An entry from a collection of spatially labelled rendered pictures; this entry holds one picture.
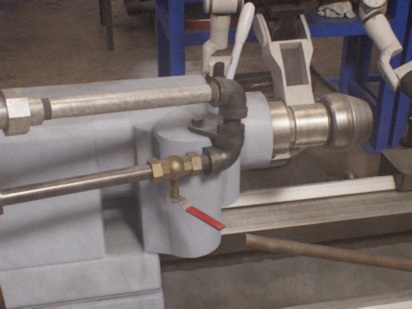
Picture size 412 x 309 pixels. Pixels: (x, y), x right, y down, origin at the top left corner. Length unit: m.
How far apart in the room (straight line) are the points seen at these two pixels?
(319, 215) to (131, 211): 0.41
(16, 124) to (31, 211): 0.25
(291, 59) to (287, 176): 0.56
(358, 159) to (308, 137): 2.22
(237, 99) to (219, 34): 1.55
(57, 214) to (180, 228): 0.16
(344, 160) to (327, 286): 1.94
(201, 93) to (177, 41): 2.00
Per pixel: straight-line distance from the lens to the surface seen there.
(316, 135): 0.93
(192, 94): 0.69
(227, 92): 0.71
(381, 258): 0.86
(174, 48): 2.71
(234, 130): 0.73
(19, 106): 0.61
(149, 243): 0.84
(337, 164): 3.08
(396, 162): 1.33
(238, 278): 1.21
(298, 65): 2.29
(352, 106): 0.94
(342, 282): 1.24
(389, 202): 1.27
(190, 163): 0.73
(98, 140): 0.81
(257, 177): 2.59
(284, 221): 1.18
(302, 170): 2.66
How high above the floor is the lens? 1.51
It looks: 29 degrees down
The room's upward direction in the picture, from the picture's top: straight up
